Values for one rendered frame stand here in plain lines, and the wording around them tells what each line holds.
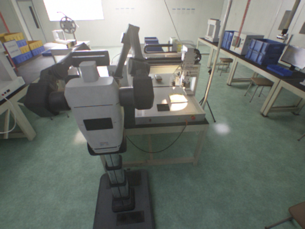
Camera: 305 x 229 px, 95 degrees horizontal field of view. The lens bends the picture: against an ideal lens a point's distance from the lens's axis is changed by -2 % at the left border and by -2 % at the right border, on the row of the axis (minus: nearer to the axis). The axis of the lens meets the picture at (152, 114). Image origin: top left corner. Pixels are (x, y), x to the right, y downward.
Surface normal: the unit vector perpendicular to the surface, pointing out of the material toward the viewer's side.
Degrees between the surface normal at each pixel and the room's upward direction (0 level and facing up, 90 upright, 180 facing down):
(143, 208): 0
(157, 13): 90
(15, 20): 90
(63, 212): 0
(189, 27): 90
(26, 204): 0
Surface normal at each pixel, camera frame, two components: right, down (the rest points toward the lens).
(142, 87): 0.07, -0.40
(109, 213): 0.00, -0.81
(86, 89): 0.13, 0.59
